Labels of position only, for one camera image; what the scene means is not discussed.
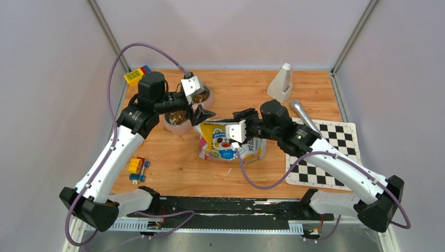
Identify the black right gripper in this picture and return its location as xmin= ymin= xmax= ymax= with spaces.
xmin=232 ymin=110 xmax=279 ymax=145

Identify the pet food bag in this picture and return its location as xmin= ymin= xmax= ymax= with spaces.
xmin=194 ymin=119 xmax=267 ymax=163

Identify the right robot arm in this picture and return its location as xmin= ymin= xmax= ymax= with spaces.
xmin=225 ymin=100 xmax=411 ymax=233

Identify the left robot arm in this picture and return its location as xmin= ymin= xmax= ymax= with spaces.
xmin=59 ymin=71 xmax=215 ymax=232

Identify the steel bowl far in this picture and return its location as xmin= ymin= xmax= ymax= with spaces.
xmin=193 ymin=85 xmax=210 ymax=104

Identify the steel bowl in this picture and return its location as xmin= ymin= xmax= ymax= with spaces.
xmin=164 ymin=110 xmax=189 ymax=126
xmin=193 ymin=85 xmax=210 ymax=104

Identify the pink double bowl stand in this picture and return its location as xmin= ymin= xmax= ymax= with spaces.
xmin=162 ymin=88 xmax=215 ymax=135

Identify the steel bowl near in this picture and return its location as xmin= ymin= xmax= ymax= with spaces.
xmin=164 ymin=110 xmax=189 ymax=126

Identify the white metronome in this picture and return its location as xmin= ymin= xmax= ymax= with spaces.
xmin=267 ymin=63 xmax=293 ymax=103

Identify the silver microphone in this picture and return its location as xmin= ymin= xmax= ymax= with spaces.
xmin=290 ymin=99 xmax=321 ymax=134

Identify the yellow red blue block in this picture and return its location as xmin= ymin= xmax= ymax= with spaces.
xmin=124 ymin=65 xmax=151 ymax=87

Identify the yellow red toy block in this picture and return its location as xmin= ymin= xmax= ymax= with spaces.
xmin=128 ymin=157 xmax=151 ymax=185

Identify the checkerboard mat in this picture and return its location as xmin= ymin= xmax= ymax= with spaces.
xmin=285 ymin=117 xmax=362 ymax=192

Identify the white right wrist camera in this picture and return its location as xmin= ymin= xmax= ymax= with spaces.
xmin=225 ymin=120 xmax=247 ymax=150

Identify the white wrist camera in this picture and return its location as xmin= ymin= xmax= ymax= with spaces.
xmin=181 ymin=76 xmax=205 ymax=104
xmin=225 ymin=120 xmax=247 ymax=150

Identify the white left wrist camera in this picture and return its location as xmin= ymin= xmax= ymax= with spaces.
xmin=181 ymin=76 xmax=205 ymax=104

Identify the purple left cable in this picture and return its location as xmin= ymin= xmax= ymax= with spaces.
xmin=65 ymin=42 xmax=195 ymax=247

